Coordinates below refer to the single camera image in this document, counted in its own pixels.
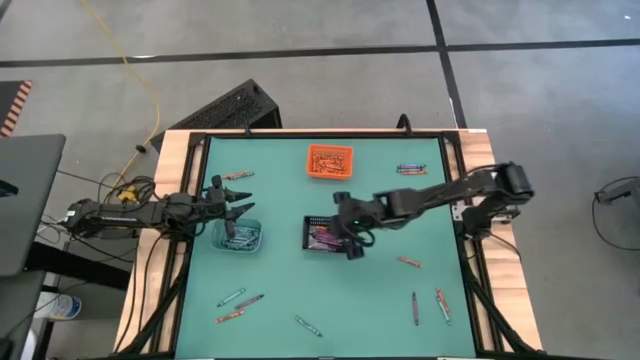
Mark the striped floor mat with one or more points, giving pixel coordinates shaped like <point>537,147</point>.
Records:
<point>12,107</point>

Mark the black computer tower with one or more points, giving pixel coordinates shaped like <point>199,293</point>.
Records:
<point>225,107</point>

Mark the teal plastic bin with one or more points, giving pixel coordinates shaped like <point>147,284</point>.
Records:
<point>216,242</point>

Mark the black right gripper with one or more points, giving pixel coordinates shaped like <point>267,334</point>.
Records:
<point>360,212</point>

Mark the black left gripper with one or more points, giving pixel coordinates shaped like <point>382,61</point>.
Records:
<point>217,205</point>

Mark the black desk base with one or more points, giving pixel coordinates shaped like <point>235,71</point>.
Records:
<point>75,265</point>

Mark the grey stand foot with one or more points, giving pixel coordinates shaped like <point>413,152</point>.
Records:
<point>620,190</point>

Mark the orange crayon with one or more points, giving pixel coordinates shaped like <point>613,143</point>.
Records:
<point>230,316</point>
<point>440,299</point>
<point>329,161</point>
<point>330,166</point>
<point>330,156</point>
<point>414,172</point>
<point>410,261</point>
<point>330,171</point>
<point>239,175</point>

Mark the grey desk top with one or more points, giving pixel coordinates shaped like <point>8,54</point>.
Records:
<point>30,200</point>

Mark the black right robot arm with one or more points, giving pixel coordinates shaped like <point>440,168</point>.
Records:
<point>450,192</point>

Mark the white plastic bottle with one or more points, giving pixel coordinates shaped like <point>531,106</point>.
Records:
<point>60,306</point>

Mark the orange plastic basket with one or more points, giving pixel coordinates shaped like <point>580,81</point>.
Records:
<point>311,150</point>

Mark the black table border frame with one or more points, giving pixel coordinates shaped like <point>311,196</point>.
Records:
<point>325,134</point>

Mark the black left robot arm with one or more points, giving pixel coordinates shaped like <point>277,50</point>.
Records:
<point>125,215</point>

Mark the black plastic basket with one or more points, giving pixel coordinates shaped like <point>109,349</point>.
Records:
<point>306,235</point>

